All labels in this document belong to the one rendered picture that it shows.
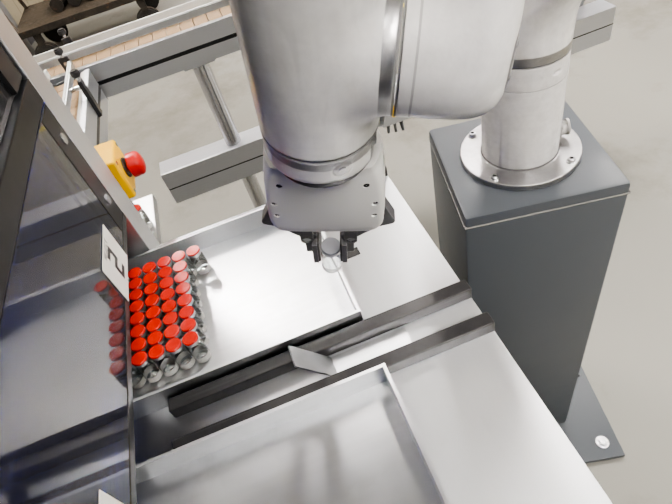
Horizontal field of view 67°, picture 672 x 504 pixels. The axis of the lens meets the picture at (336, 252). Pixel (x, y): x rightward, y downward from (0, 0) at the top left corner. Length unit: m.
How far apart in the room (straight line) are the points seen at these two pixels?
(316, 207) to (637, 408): 1.33
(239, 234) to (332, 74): 0.58
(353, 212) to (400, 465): 0.28
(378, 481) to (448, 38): 0.44
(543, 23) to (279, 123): 0.48
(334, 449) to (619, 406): 1.14
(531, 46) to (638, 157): 1.62
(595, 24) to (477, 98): 1.79
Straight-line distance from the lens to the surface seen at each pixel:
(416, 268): 0.71
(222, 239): 0.84
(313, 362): 0.62
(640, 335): 1.76
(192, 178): 1.72
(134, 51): 1.50
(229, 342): 0.71
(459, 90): 0.29
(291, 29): 0.26
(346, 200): 0.41
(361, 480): 0.58
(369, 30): 0.28
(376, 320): 0.64
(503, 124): 0.82
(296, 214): 0.43
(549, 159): 0.88
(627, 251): 1.96
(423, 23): 0.28
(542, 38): 0.75
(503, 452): 0.59
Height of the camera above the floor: 1.43
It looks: 46 degrees down
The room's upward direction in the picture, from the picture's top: 17 degrees counter-clockwise
